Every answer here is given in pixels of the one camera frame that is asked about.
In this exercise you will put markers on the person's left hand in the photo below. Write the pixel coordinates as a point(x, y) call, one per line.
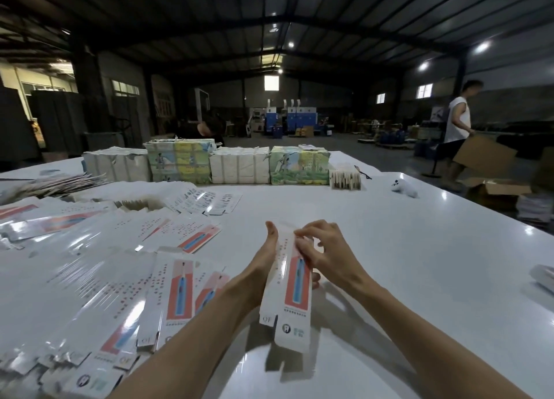
point(255, 278)

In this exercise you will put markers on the person's right hand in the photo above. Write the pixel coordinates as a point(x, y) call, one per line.
point(333, 252)

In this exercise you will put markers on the toothbrush carton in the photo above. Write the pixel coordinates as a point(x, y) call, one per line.
point(290, 312)

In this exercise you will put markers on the pile of carton blanks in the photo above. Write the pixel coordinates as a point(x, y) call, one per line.
point(86, 273)

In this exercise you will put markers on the person's left forearm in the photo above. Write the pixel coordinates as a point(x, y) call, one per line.
point(186, 351)

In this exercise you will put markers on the person's right forearm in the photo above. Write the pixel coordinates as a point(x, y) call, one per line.
point(441, 351)

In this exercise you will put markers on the small beige card stack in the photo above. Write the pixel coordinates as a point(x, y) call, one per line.
point(344, 180)

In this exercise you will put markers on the small black tool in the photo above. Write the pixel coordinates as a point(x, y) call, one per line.
point(363, 172)

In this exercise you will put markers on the green printed carton bundle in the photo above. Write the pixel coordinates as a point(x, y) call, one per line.
point(299, 166)

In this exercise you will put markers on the small white object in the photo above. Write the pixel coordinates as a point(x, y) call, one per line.
point(403, 188)

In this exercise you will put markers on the row of white cartons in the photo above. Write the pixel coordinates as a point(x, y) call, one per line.
point(117, 165)
point(241, 166)

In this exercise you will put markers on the blue machine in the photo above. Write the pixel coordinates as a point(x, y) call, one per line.
point(299, 122)

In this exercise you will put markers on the green yellow carton bundle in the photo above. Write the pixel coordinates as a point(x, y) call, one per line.
point(180, 161)

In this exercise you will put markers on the blue bins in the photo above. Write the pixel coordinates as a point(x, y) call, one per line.
point(428, 149)

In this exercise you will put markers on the open cardboard box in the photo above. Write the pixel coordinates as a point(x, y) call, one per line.
point(498, 192)

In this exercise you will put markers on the square bright window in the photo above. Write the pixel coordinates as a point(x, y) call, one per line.
point(272, 83)

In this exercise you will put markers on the brown cardboard sheet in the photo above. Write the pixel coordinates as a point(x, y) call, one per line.
point(486, 157)

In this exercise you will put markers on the grey crate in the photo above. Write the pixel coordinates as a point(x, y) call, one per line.
point(104, 142)

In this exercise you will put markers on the white plastic bags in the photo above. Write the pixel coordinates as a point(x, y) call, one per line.
point(537, 208)

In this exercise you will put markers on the pile of grey flat sheets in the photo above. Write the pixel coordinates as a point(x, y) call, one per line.
point(48, 187)

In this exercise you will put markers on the dark grey cabinet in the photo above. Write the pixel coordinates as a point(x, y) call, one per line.
point(59, 122)

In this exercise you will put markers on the small wall window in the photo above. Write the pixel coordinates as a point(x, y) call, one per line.
point(381, 98)

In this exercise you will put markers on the double wall window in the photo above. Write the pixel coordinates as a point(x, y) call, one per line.
point(424, 91)

